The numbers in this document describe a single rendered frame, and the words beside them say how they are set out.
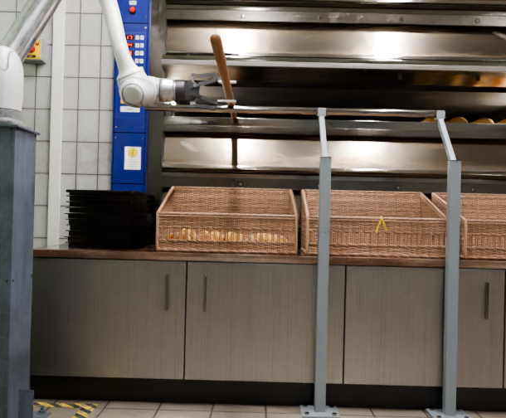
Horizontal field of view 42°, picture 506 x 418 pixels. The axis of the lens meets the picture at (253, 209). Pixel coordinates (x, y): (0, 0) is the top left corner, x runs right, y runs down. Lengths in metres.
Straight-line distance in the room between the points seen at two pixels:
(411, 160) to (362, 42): 0.59
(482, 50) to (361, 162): 0.76
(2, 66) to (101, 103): 0.92
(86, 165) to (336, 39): 1.30
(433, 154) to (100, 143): 1.54
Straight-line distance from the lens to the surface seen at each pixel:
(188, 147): 3.07
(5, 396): 2.30
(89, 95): 3.18
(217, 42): 1.76
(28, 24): 2.61
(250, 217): 2.53
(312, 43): 3.14
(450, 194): 2.52
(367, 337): 2.55
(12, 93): 2.32
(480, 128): 3.21
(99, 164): 3.13
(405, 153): 3.12
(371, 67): 2.99
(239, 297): 2.50
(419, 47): 3.20
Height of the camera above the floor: 0.73
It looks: 1 degrees up
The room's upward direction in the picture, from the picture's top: 1 degrees clockwise
